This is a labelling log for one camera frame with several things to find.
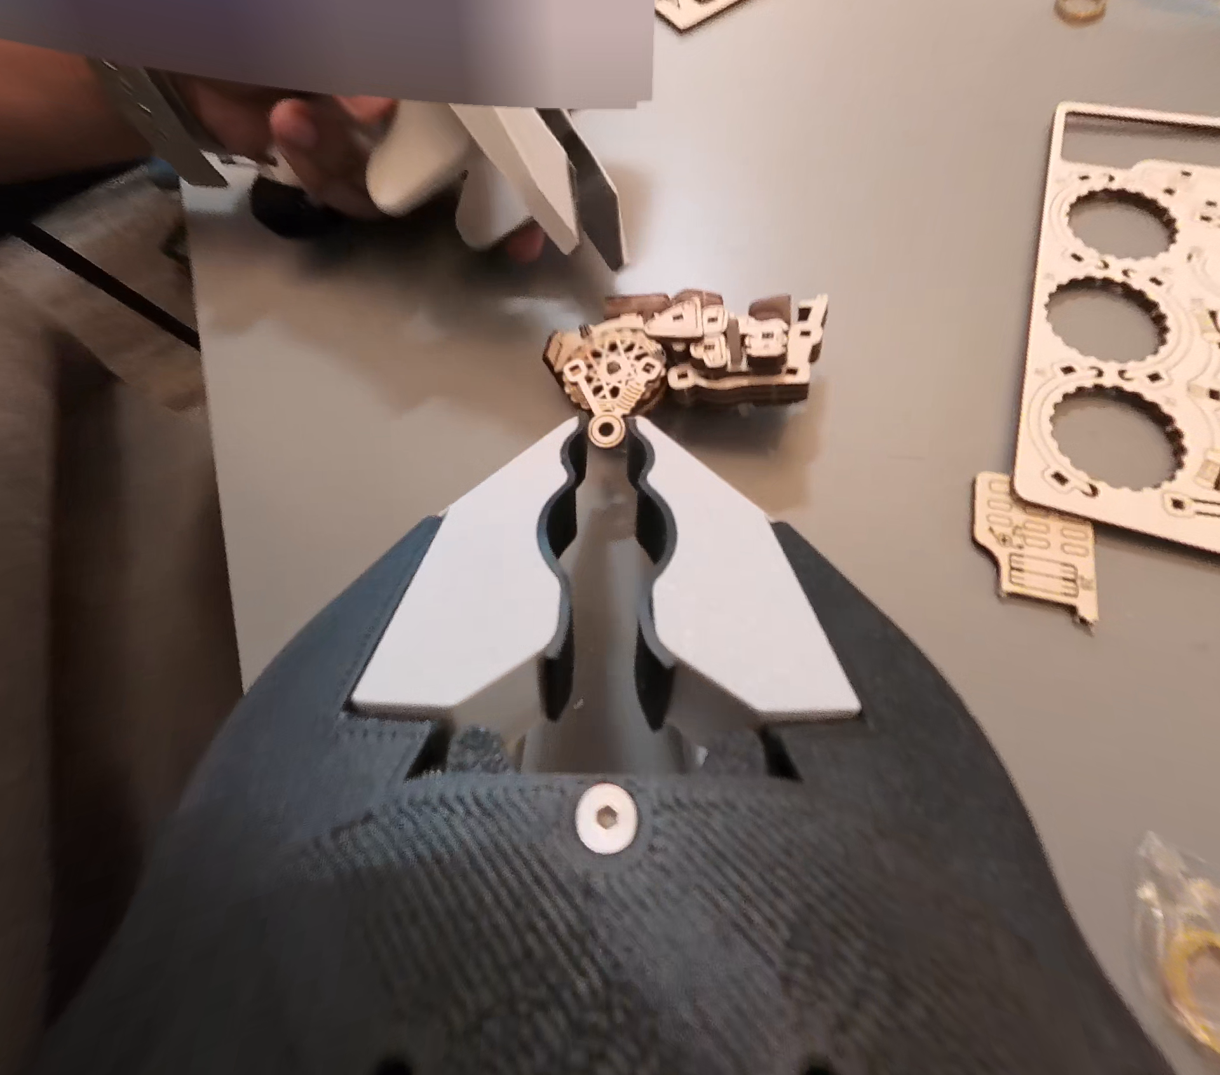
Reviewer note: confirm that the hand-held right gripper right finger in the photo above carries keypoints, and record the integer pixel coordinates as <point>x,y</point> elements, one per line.
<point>743,607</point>

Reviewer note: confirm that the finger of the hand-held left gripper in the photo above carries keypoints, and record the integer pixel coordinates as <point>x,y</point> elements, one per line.
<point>600,217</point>
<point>542,179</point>

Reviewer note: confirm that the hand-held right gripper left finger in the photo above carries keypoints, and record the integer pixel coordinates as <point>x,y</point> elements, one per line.
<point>466,607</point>

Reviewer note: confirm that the wooden model assembly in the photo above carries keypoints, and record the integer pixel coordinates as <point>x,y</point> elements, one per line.
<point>743,351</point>

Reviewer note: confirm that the grey desk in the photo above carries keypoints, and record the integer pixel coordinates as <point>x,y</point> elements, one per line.
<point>858,236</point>

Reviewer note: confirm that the person's left hand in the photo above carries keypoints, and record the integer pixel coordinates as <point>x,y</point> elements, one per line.
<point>314,141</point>

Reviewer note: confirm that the grey wristwatch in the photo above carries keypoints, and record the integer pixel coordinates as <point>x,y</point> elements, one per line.
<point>152,112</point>

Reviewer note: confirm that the wooden sheet with round holes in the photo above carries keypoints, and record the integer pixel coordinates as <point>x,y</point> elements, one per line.
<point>1105,495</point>

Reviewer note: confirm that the clear plastic bag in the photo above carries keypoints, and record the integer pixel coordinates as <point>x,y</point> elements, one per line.
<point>1182,922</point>

